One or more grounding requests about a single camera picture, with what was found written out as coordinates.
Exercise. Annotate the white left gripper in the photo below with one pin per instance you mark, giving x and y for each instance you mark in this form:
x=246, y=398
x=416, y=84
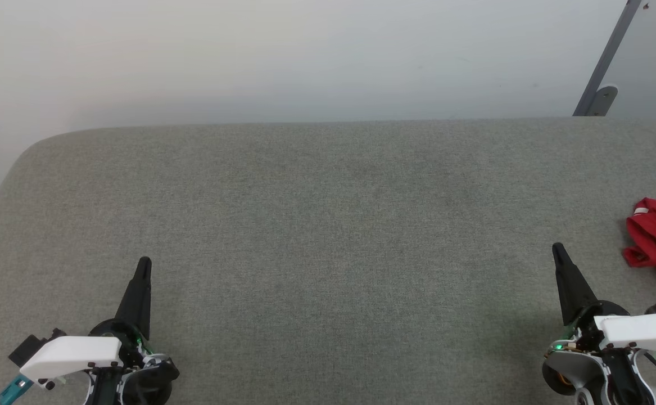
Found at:
x=75, y=354

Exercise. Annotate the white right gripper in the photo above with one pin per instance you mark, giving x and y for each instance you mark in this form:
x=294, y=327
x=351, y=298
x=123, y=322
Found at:
x=637, y=332

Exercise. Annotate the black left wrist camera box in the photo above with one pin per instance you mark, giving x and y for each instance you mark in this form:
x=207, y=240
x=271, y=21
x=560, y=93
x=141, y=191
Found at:
x=27, y=349

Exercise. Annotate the teal left camera plug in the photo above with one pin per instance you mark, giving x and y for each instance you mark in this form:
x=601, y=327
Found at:
x=13, y=389

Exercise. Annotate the grey metal pole with bracket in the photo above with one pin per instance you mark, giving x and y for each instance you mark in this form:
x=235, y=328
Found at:
x=609, y=56

